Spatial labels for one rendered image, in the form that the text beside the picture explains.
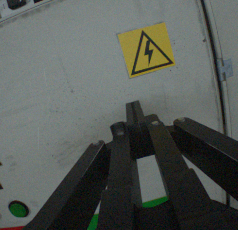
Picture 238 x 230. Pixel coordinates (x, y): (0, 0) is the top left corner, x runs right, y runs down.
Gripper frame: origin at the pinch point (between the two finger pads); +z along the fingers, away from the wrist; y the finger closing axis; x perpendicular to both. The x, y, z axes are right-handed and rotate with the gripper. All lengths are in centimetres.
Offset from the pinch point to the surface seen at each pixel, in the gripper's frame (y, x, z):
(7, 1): -23.4, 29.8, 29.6
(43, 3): -6.3, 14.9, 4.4
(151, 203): -1.2, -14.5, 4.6
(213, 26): 24.3, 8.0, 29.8
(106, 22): -0.2, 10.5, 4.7
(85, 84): -4.6, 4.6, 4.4
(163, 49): 5.0, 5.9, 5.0
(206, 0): 24.2, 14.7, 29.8
